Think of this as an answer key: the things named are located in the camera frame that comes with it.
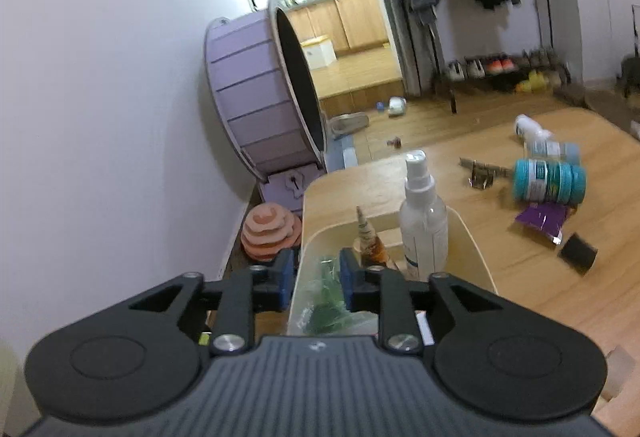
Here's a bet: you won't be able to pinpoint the white foam box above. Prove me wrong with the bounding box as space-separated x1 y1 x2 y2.
301 35 337 70

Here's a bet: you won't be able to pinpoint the metal binder clips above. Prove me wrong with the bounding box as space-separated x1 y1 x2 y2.
460 157 513 190

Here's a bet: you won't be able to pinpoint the cream plastic basket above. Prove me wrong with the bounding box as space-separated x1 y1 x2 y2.
286 206 498 338

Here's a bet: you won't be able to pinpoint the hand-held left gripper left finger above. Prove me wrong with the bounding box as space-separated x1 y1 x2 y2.
125 248 296 359

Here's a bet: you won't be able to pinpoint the wooden desk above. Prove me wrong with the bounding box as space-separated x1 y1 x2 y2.
302 107 640 437

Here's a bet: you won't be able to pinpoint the yellow duck toy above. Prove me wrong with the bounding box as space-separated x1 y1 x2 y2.
515 69 548 94

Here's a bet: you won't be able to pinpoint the small black packet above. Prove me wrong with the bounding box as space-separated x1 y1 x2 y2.
557 233 598 274

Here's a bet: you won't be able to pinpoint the clear bag of green packets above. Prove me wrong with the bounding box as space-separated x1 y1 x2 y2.
295 254 381 337

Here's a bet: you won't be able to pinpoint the pale blue label bottle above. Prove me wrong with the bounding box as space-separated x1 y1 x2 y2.
525 139 582 165

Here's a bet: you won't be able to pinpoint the white bottle with dark label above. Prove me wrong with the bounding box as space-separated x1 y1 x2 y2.
514 114 553 142

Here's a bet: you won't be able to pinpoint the clear spray bottle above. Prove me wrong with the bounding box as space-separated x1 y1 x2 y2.
398 150 449 283

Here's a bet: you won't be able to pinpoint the grey curtain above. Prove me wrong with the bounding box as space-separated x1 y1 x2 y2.
360 0 451 98

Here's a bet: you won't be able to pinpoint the grey-brown plush slipper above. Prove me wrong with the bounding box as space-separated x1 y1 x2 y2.
327 113 371 138

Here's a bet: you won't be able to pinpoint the row of shoes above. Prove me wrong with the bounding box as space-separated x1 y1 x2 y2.
432 48 571 92

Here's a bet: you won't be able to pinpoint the purple cat exercise wheel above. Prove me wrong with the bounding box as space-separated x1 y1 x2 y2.
204 0 328 223

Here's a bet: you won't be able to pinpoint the pink stacked cat toy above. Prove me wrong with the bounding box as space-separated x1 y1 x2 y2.
241 202 303 263

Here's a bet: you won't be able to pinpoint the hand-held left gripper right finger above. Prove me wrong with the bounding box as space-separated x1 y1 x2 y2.
339 247 506 359

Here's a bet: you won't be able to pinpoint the teal bottle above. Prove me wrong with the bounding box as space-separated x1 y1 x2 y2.
512 158 587 205

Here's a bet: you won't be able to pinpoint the black clothes rack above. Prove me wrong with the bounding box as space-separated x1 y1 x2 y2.
390 0 571 115

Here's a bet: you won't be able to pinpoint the wooden kitchen base cabinets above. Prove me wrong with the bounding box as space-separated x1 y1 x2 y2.
287 0 391 55

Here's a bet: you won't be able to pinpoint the purple sachet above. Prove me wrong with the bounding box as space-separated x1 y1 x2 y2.
512 202 571 247

